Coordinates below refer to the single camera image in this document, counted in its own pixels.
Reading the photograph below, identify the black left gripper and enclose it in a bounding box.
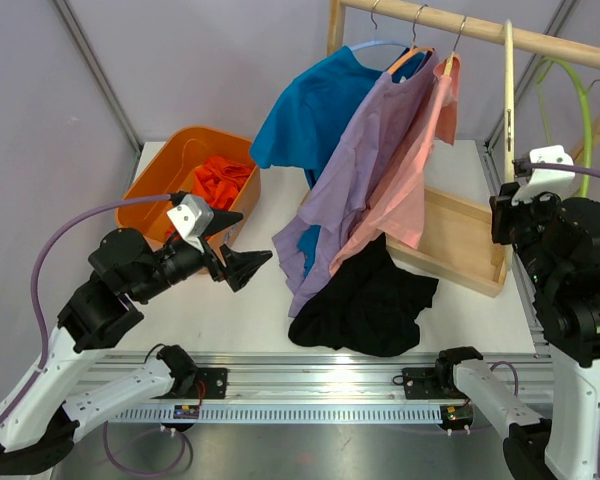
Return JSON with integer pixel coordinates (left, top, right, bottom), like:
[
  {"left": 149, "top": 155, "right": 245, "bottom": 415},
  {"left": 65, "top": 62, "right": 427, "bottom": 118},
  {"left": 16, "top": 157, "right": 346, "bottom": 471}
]
[{"left": 133, "top": 208, "right": 273, "bottom": 303}]

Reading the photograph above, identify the orange t shirt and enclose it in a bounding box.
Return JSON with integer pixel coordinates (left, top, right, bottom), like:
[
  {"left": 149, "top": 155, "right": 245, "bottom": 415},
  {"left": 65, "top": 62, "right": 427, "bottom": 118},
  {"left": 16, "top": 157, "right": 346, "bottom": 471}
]
[{"left": 168, "top": 155, "right": 256, "bottom": 219}]

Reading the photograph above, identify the white hanger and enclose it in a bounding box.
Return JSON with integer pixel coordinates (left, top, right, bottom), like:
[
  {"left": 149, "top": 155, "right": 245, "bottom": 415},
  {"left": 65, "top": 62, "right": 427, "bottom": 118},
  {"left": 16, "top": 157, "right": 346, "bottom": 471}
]
[{"left": 501, "top": 18, "right": 517, "bottom": 274}]

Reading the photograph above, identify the pink t shirt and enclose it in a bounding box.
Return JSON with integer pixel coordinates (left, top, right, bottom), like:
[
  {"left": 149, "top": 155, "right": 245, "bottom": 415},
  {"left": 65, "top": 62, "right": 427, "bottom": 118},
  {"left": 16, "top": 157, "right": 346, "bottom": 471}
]
[{"left": 329, "top": 54, "right": 461, "bottom": 275}]

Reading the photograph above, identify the black t shirt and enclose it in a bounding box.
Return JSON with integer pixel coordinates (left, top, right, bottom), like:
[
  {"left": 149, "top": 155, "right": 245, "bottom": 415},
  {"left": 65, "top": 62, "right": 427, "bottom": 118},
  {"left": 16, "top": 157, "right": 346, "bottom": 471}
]
[{"left": 288, "top": 235, "right": 439, "bottom": 357}]

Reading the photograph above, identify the lime green hanger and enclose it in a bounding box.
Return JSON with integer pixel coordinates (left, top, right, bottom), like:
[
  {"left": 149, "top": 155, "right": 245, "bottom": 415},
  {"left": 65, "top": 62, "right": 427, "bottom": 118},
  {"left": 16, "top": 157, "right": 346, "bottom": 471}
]
[{"left": 523, "top": 57, "right": 600, "bottom": 169}]

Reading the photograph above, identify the cream yellow hanger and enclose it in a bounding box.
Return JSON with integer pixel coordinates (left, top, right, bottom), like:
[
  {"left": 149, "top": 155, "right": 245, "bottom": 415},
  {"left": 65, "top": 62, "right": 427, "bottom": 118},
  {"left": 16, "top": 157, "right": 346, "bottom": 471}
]
[{"left": 442, "top": 15, "right": 468, "bottom": 76}]

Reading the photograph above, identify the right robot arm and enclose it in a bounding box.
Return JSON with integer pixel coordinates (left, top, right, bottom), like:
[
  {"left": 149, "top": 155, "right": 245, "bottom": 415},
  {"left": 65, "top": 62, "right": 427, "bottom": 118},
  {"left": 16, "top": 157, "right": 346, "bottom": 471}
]
[{"left": 394, "top": 182, "right": 600, "bottom": 479}]

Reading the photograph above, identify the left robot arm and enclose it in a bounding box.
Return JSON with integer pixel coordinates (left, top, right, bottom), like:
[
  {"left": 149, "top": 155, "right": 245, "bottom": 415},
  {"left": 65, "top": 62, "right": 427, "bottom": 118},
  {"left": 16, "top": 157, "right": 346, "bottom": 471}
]
[{"left": 0, "top": 228, "right": 272, "bottom": 476}]

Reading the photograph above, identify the blue t shirt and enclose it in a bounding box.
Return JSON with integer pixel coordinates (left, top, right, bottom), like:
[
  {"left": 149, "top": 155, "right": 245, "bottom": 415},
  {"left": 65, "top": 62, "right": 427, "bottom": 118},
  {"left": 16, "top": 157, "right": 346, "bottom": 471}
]
[{"left": 249, "top": 47, "right": 431, "bottom": 279}]

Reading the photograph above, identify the lilac t shirt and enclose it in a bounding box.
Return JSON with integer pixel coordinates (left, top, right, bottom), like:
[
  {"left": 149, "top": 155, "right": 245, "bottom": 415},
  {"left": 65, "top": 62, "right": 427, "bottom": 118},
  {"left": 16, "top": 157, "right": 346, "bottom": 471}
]
[{"left": 272, "top": 53, "right": 438, "bottom": 318}]

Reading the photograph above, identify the orange brown hanger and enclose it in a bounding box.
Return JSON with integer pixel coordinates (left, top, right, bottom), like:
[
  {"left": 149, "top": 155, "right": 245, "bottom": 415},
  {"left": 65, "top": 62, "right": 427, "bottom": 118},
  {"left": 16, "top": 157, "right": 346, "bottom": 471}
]
[{"left": 386, "top": 4, "right": 435, "bottom": 75}]

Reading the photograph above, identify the light blue hanger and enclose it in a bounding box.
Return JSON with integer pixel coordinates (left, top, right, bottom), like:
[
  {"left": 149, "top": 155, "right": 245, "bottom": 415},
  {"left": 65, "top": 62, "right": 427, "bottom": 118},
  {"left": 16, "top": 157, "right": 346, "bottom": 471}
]
[{"left": 349, "top": 0, "right": 409, "bottom": 52}]

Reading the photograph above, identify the wooden clothes rack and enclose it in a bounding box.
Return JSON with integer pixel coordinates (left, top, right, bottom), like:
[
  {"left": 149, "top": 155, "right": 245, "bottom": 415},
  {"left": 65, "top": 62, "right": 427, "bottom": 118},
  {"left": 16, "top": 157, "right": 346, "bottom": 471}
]
[{"left": 327, "top": 1, "right": 600, "bottom": 298}]

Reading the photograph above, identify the orange plastic basket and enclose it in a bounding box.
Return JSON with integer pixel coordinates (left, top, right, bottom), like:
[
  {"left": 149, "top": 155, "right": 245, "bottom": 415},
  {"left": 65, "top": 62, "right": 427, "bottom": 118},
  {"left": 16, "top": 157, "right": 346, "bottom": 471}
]
[{"left": 111, "top": 126, "right": 261, "bottom": 272}]

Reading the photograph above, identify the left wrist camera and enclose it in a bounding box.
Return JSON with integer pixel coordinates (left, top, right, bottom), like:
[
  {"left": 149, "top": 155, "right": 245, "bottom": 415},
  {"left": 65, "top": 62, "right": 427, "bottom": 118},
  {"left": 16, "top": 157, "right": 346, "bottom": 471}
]
[{"left": 167, "top": 193, "right": 214, "bottom": 253}]

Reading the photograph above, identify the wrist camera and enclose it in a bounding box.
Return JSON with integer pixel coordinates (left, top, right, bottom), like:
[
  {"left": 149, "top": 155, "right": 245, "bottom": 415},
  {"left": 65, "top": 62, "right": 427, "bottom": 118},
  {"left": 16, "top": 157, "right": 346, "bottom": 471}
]
[
  {"left": 167, "top": 193, "right": 214, "bottom": 253},
  {"left": 511, "top": 145, "right": 575, "bottom": 206}
]

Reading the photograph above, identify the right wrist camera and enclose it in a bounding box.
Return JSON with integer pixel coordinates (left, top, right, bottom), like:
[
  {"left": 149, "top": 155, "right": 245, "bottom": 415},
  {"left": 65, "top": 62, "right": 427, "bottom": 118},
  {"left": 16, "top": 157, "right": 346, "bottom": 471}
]
[{"left": 511, "top": 145, "right": 575, "bottom": 206}]

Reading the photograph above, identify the aluminium mounting rail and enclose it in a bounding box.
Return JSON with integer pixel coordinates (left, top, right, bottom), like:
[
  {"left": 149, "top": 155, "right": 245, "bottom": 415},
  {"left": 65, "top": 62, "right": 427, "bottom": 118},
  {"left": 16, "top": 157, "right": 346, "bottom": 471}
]
[{"left": 29, "top": 352, "right": 600, "bottom": 480}]

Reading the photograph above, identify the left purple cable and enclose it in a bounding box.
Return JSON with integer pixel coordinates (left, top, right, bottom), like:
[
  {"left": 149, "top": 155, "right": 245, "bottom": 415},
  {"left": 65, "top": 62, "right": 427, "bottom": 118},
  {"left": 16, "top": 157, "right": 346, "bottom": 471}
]
[{"left": 0, "top": 193, "right": 194, "bottom": 474}]

